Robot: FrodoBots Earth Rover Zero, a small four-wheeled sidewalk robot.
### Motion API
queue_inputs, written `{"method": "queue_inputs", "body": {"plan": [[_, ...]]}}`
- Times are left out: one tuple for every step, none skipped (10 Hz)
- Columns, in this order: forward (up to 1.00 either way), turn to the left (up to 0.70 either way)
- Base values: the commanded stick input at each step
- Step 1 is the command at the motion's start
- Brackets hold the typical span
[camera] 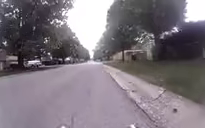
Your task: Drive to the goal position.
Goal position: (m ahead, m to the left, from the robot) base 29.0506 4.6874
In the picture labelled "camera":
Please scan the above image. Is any pale low building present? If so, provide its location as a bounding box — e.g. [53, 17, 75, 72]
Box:
[111, 48, 148, 62]

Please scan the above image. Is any grey asphalt road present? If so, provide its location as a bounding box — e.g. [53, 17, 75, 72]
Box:
[0, 61, 158, 128]

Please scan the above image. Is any row of parked vehicles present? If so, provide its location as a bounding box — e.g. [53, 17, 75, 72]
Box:
[40, 55, 88, 66]

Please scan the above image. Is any pale concrete kerb strip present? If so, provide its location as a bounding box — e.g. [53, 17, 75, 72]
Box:
[102, 63, 205, 128]

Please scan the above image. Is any row of large trees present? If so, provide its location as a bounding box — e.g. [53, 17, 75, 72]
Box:
[0, 0, 92, 69]
[92, 0, 188, 63]

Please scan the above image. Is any white car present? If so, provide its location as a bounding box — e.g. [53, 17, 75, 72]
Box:
[22, 58, 44, 70]

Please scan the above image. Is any grass lawn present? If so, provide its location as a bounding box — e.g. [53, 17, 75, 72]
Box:
[104, 58, 205, 110]

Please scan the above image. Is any dark building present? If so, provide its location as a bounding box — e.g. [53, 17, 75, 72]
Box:
[159, 17, 205, 61]

